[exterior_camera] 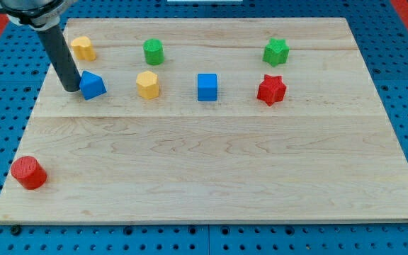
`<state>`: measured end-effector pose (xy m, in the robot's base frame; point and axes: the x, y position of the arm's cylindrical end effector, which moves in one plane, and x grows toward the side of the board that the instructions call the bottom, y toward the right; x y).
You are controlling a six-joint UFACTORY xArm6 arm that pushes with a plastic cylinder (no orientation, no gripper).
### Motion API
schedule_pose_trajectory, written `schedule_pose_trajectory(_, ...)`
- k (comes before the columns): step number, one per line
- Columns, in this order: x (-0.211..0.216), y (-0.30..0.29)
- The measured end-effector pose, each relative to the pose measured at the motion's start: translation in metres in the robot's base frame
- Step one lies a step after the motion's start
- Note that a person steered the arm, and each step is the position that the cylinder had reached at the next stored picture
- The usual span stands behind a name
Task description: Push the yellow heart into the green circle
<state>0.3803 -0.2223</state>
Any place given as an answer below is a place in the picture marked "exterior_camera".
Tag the robot arm flange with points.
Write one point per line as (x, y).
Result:
(37, 14)

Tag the yellow heart block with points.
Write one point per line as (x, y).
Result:
(83, 48)

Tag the wooden board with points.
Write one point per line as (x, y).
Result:
(326, 153)

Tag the blue cube block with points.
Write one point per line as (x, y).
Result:
(207, 87)

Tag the yellow hexagon block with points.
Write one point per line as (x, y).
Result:
(147, 85)

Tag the red star block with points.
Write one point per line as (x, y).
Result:
(271, 89)

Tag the green cylinder block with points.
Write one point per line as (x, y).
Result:
(153, 51)

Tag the green star block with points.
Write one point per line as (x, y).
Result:
(276, 52)

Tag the blue triangular block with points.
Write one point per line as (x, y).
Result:
(91, 85)

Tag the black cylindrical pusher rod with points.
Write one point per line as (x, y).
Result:
(60, 56)

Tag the red cylinder block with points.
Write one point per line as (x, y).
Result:
(28, 172)

